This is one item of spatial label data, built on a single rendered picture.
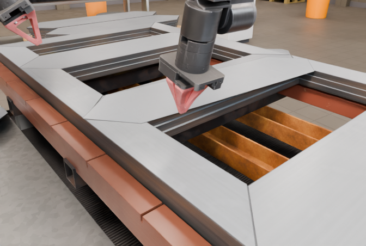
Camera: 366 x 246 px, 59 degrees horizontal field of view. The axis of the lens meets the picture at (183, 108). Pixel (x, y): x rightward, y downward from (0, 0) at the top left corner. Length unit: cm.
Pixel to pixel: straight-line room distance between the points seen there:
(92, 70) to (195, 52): 61
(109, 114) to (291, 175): 38
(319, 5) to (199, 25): 686
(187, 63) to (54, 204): 44
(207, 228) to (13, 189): 53
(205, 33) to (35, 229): 50
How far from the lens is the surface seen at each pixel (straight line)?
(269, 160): 87
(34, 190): 84
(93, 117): 70
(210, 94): 80
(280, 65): 105
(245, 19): 55
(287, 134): 98
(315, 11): 734
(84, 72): 107
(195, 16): 49
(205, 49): 51
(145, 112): 70
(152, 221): 49
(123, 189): 55
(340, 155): 62
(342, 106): 102
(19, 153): 100
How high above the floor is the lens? 117
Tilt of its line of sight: 25 degrees down
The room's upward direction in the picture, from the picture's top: straight up
